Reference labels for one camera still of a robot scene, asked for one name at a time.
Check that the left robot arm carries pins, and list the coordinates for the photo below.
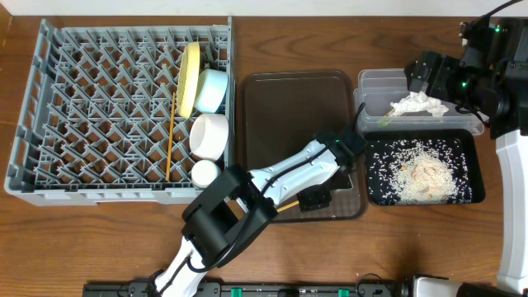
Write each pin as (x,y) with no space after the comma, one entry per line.
(237,206)

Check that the white pink bowl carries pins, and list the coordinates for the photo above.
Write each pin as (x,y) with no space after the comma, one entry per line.
(209,135)

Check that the yellow round plate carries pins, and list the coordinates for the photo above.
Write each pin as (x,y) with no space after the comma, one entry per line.
(188,80)

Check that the yellow green snack wrapper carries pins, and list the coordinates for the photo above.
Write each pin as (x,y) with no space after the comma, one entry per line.
(385,119)

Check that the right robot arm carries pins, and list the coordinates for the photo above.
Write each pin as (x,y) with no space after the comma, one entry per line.
(491,79)

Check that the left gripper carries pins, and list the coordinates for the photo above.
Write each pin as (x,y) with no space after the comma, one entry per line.
(313,199)

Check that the dark brown serving tray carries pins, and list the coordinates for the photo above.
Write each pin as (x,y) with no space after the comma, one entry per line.
(277,114)

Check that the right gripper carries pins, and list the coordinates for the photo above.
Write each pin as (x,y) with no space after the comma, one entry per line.
(444,68)

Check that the wooden chopstick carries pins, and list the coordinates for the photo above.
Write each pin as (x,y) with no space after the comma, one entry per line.
(170,140)
(288,206)

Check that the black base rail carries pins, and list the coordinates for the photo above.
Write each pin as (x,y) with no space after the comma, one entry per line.
(418,286)

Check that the white paper napkin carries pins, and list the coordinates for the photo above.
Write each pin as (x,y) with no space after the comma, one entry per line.
(417,102)

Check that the clear plastic waste bin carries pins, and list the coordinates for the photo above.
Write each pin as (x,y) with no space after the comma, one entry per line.
(377,88)

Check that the grey plastic dishwasher rack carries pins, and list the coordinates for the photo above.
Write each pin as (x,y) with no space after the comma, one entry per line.
(94,120)

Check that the rice food scraps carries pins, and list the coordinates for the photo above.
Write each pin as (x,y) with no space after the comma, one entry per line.
(417,172)

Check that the light blue bowl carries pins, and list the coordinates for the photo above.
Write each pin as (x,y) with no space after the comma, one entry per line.
(212,86)

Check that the small white cup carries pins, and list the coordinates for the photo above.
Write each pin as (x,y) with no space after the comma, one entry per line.
(203,173)

